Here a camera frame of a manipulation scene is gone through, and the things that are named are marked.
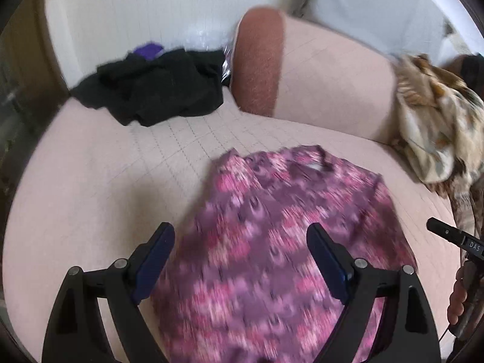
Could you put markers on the person's right hand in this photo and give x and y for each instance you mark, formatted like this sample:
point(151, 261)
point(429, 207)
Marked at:
point(456, 295)

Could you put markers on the beige sofa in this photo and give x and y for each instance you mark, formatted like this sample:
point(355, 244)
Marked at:
point(113, 181)

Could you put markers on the clear plastic wrap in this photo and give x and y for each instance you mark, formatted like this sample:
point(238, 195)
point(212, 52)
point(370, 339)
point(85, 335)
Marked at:
point(219, 45)

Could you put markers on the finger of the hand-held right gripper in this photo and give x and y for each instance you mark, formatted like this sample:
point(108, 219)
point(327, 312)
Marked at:
point(446, 230)

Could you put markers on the brown beige patterned cloth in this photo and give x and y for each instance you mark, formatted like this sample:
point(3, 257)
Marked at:
point(438, 121)

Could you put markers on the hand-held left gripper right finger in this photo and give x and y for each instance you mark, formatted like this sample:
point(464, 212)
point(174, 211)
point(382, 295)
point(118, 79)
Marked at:
point(328, 257)

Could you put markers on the pink purple patterned shirt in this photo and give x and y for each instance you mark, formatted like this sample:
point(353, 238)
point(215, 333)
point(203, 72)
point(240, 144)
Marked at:
point(272, 257)

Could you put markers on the black clothes pile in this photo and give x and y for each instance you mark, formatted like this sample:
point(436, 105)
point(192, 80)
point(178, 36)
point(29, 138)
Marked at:
point(151, 89)

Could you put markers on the purple cloth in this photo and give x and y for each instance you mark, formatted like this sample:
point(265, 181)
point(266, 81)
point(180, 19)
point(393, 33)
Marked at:
point(148, 51)

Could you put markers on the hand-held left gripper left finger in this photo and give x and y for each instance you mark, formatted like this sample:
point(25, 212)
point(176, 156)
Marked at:
point(155, 257)

